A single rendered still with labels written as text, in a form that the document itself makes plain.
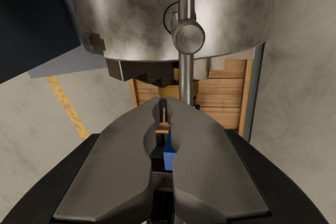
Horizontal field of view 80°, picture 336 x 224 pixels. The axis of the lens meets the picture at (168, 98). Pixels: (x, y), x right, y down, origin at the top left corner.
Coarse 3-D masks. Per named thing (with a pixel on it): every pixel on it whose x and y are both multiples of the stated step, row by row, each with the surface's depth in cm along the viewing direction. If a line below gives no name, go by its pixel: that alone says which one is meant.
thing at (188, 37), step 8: (176, 16) 16; (176, 24) 14; (184, 24) 13; (192, 24) 13; (176, 32) 13; (184, 32) 13; (192, 32) 13; (200, 32) 13; (176, 40) 13; (184, 40) 13; (192, 40) 13; (200, 40) 13; (176, 48) 14; (184, 48) 14; (192, 48) 14; (200, 48) 14
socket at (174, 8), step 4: (172, 4) 20; (176, 4) 20; (168, 8) 20; (172, 8) 20; (176, 8) 20; (164, 12) 22; (168, 12) 21; (164, 16) 21; (168, 16) 21; (164, 20) 21; (168, 20) 21; (164, 24) 21; (168, 24) 21; (168, 28) 21
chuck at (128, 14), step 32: (96, 0) 22; (128, 0) 21; (160, 0) 20; (224, 0) 21; (256, 0) 22; (96, 32) 25; (128, 32) 22; (160, 32) 22; (224, 32) 22; (256, 32) 25
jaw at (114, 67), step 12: (96, 36) 27; (96, 48) 28; (108, 60) 30; (120, 72) 29; (132, 72) 30; (144, 72) 32; (156, 72) 34; (168, 72) 36; (156, 84) 36; (168, 84) 37
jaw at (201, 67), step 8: (224, 56) 35; (232, 56) 34; (240, 56) 34; (248, 56) 34; (200, 64) 36; (208, 64) 36; (216, 64) 36; (224, 64) 35; (200, 72) 37; (208, 72) 39
